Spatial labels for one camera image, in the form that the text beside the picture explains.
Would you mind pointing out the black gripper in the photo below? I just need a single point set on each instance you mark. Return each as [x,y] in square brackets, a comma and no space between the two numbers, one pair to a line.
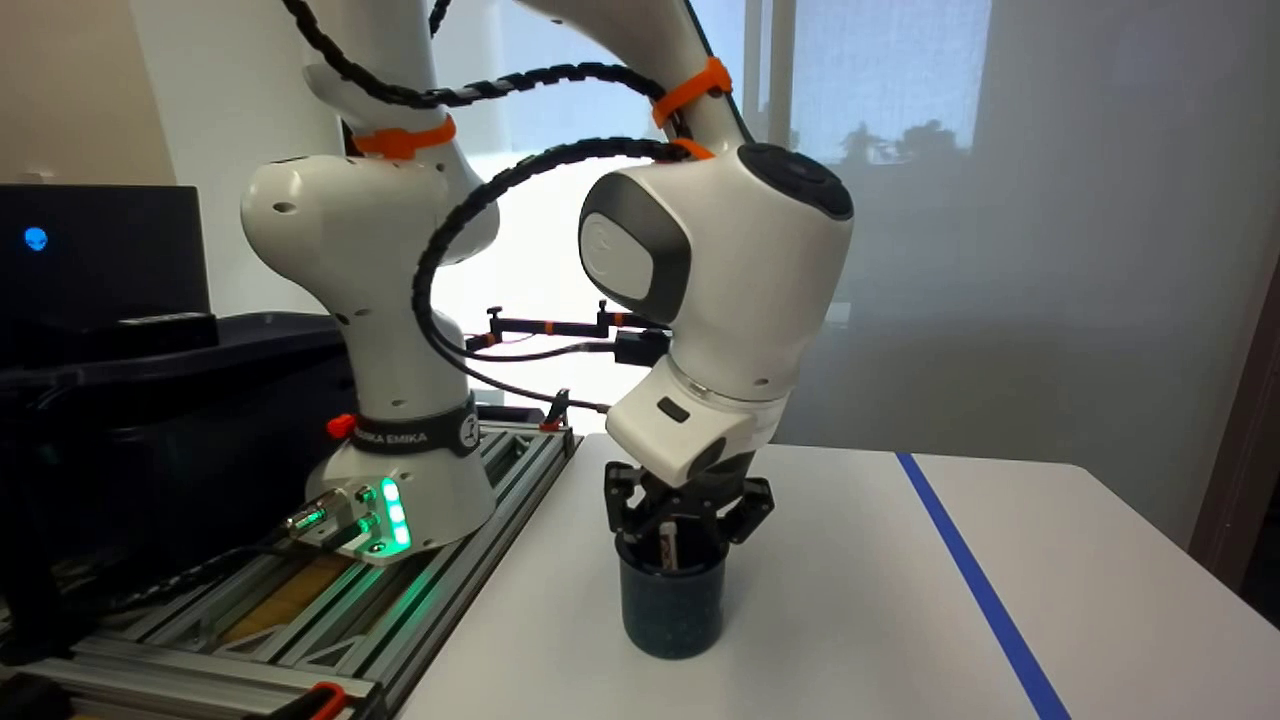
[693,486]

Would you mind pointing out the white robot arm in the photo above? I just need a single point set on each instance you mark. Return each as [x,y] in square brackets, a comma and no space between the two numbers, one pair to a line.
[386,264]

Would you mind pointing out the dark teal mug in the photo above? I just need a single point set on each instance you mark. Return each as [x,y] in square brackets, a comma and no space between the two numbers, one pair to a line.
[675,605]

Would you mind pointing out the blue tape strip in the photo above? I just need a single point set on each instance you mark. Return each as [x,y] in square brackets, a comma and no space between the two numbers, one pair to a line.
[983,575]

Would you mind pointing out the red emergency button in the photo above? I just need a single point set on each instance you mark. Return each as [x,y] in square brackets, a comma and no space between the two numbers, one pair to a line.
[341,426]

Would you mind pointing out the black equipment cabinet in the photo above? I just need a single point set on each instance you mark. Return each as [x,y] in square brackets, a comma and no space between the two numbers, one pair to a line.
[173,443]

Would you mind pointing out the black computer monitor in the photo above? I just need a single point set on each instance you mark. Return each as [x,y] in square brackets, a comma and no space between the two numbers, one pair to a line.
[100,262]

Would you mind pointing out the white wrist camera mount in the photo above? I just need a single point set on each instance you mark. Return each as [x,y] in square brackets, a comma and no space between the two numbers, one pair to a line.
[687,431]

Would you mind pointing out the black articulated camera stand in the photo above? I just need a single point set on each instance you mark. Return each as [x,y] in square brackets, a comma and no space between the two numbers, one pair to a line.
[573,324]

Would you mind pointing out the aluminium extrusion base frame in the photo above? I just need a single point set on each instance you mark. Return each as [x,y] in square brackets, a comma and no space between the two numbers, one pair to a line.
[333,600]

